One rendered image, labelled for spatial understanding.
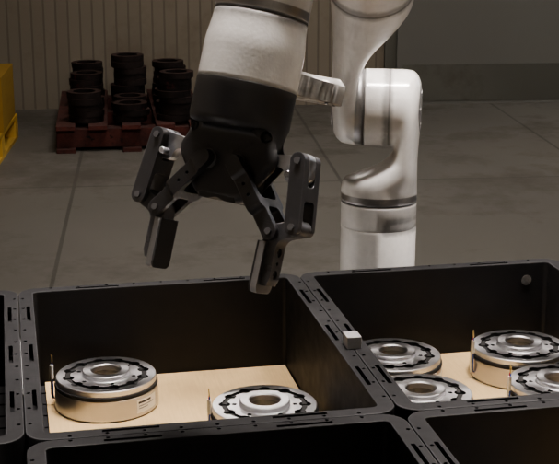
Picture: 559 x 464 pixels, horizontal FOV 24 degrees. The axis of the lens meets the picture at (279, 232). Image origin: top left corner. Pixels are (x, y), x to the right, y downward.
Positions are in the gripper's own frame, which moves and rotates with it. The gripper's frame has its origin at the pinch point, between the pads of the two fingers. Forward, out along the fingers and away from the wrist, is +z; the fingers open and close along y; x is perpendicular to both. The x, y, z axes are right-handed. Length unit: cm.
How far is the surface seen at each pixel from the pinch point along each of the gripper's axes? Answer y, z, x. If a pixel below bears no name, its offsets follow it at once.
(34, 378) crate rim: -20.1, 13.0, 7.7
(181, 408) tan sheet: -19.4, 16.0, 30.6
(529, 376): 9.7, 5.6, 47.4
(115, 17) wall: -444, -96, 535
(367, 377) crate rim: 4.1, 7.1, 22.1
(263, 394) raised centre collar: -9.7, 12.1, 29.3
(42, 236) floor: -282, 23, 318
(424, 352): -2.4, 6.0, 48.2
